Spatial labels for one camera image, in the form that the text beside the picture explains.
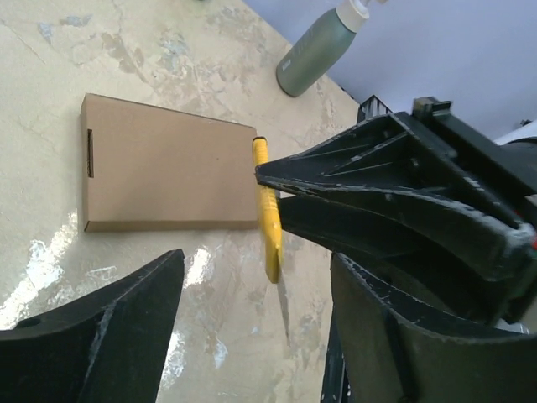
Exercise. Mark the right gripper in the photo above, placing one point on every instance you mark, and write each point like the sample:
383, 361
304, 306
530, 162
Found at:
428, 152

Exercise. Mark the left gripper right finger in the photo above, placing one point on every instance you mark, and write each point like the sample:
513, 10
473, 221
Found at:
399, 349

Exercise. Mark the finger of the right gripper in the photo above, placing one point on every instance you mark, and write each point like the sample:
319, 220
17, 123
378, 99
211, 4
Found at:
459, 256

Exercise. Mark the brown cardboard express box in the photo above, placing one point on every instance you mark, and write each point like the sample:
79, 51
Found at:
149, 168

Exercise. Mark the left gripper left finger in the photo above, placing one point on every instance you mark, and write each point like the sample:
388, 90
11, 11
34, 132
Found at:
107, 346

